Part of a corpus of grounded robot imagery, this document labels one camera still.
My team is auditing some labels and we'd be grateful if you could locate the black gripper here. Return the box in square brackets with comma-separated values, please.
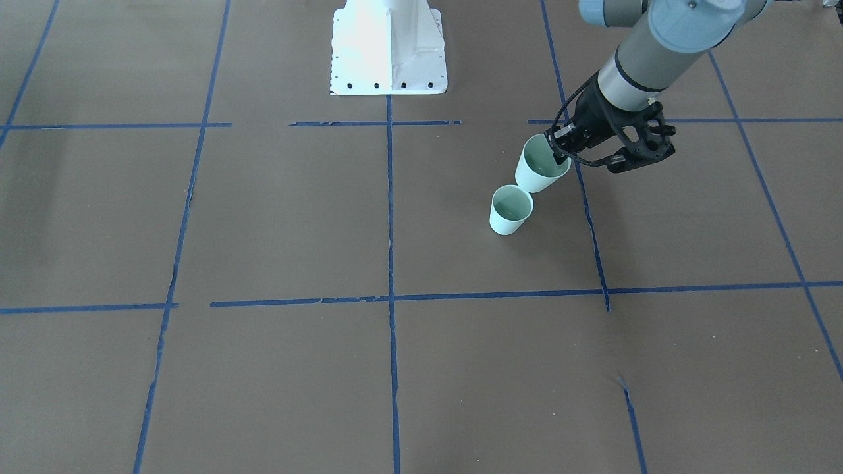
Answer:
[545, 72, 626, 165]

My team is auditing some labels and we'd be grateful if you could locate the light green cup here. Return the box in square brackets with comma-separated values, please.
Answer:
[514, 133, 572, 193]
[489, 185, 535, 235]

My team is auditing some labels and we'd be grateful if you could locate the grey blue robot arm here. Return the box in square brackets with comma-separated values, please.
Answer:
[544, 1, 770, 173]

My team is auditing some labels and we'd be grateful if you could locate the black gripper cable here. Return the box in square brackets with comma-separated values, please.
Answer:
[552, 74, 626, 167]

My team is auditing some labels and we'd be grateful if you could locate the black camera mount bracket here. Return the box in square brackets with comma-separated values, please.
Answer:
[603, 100, 676, 174]

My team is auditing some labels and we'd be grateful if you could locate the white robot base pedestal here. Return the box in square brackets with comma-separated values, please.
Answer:
[329, 1, 449, 96]

